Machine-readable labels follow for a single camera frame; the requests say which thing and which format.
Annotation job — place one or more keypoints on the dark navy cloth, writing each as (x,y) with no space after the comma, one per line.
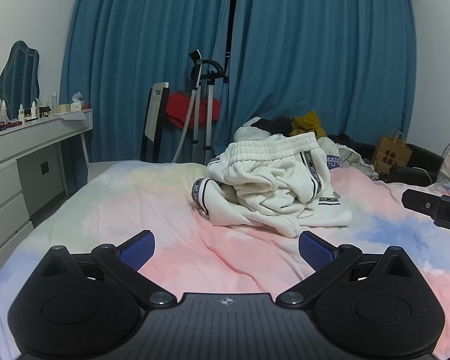
(343,139)

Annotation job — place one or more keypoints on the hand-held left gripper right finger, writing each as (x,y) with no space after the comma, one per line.
(317,251)

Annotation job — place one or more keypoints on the red cloth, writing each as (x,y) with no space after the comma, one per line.
(178,110)

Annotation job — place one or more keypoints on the black and white chair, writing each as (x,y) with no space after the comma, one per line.
(155,120)

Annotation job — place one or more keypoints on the black bed frame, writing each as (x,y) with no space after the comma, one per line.
(422,157)

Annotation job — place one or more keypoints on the pastel tie-dye duvet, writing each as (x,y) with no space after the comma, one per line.
(135,202)

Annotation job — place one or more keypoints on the black cloth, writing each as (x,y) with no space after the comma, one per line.
(273,124)

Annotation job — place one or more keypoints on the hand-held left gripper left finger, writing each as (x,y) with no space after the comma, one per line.
(137,250)

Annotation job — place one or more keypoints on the tall white bottle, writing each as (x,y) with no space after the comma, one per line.
(54,99)

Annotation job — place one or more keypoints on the mustard yellow cloth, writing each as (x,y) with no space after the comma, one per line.
(309,123)

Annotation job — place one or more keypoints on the white pants with striped trim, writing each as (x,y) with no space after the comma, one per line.
(270,180)

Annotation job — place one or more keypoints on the white tissue box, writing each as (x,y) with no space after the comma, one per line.
(77,105)

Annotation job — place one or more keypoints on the brown paper bag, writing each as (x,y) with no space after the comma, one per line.
(392,153)

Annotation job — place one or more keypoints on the light grey printed jacket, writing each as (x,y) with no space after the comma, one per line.
(347,159)

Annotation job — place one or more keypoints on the white dresser desk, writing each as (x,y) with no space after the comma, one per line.
(7,180)

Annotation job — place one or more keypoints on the small white dropper bottle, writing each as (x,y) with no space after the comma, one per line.
(21,114)

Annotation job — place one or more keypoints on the clear spray bottle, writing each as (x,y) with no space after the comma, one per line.
(3,110)

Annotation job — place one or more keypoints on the standing garment steamer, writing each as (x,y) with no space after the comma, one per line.
(202,112)

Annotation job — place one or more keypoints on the wavy edged mirror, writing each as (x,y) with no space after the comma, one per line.
(20,78)

